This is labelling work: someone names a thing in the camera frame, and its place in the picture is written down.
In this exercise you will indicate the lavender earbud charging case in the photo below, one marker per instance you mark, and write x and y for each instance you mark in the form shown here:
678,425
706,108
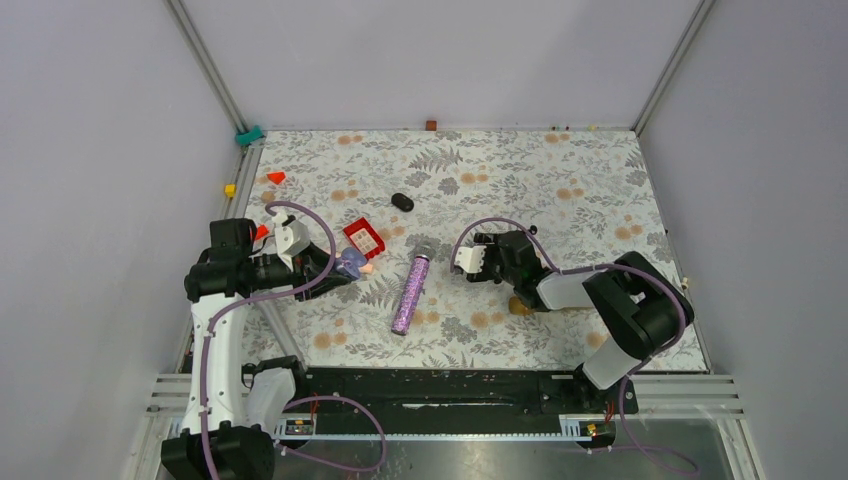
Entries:
350,263

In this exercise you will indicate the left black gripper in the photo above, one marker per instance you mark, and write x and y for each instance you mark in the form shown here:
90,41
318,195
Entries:
309,266

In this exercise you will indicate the floral table mat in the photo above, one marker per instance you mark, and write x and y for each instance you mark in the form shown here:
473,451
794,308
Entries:
588,193

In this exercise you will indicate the red rectangular block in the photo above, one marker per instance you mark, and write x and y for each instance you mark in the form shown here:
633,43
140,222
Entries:
261,233

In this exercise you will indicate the black oval earbud case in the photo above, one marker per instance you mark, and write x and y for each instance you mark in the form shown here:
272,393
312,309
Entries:
402,202

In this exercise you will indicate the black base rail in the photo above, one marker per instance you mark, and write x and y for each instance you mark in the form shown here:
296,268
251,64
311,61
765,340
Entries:
419,402

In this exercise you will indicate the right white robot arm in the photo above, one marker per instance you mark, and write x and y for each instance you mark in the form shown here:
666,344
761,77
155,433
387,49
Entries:
642,311

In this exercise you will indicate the red triangular block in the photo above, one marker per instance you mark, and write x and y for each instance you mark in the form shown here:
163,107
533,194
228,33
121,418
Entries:
276,177

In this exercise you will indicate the purple glitter microphone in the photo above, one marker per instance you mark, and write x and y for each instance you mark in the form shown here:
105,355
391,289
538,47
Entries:
412,290

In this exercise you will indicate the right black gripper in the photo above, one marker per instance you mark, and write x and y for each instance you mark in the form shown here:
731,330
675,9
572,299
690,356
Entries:
490,249

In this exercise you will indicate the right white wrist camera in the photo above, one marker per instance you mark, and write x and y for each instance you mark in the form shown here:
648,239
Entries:
470,260

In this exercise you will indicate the gold microphone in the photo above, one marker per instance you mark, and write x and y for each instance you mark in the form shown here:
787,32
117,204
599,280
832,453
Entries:
518,308

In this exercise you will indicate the teal clamp block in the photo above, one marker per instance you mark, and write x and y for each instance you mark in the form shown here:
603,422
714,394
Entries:
246,138

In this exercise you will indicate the red toy block tray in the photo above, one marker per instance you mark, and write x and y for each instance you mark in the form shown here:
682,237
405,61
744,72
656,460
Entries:
364,238

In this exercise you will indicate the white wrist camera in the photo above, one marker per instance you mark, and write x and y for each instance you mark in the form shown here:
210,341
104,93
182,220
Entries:
291,238
470,260

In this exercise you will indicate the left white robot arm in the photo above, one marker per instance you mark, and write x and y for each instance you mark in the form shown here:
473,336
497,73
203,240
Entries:
226,431

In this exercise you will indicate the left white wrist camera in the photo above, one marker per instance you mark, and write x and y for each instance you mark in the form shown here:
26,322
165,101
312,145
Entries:
291,238

